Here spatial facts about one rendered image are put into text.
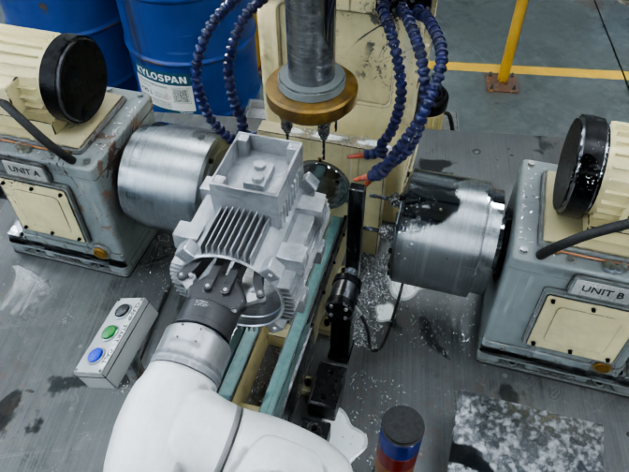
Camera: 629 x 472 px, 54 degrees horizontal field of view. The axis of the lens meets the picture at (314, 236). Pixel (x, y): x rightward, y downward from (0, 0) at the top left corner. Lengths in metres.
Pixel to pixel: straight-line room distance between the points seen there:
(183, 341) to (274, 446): 0.16
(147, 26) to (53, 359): 1.55
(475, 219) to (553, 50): 2.96
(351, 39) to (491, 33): 2.86
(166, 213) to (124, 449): 0.74
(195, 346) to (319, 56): 0.60
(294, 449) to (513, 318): 0.71
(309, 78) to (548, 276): 0.57
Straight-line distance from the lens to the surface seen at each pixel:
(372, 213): 1.50
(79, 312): 1.60
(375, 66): 1.40
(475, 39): 4.11
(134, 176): 1.40
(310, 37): 1.13
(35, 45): 1.42
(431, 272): 1.27
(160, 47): 2.72
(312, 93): 1.17
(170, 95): 2.85
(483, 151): 1.96
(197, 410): 0.74
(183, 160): 1.36
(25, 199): 1.57
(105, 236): 1.55
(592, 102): 3.76
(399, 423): 0.90
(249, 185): 0.89
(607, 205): 1.17
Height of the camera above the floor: 2.03
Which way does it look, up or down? 48 degrees down
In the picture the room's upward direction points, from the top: 1 degrees counter-clockwise
